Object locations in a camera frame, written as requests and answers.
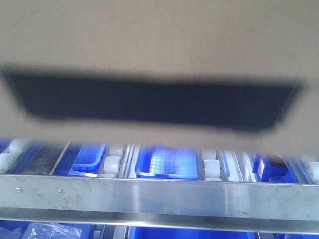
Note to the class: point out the brown cardboard box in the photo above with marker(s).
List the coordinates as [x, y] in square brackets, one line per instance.
[259, 41]

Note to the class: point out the blue plastic bin lower shelf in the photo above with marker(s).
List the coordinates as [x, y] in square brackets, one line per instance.
[166, 163]

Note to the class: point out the grey roller track left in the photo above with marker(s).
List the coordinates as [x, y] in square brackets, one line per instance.
[112, 161]

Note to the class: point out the white roller track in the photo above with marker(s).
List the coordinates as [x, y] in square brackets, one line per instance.
[10, 156]
[310, 165]
[211, 165]

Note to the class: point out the blue bin lower left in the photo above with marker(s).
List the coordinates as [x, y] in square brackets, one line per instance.
[89, 157]

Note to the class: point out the blue bin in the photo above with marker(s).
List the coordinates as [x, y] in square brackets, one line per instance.
[271, 168]
[89, 157]

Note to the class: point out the blue bin lower right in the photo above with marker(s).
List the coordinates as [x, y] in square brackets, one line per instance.
[271, 168]

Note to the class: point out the white roller track far left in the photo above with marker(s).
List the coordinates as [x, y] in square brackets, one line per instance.
[10, 156]

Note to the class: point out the white roller track far right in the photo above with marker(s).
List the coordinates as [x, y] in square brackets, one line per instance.
[310, 165]

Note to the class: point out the clear plastic bag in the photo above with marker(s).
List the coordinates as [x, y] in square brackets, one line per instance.
[51, 231]

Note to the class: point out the metal shelf front rail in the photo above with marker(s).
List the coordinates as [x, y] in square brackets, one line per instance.
[189, 204]

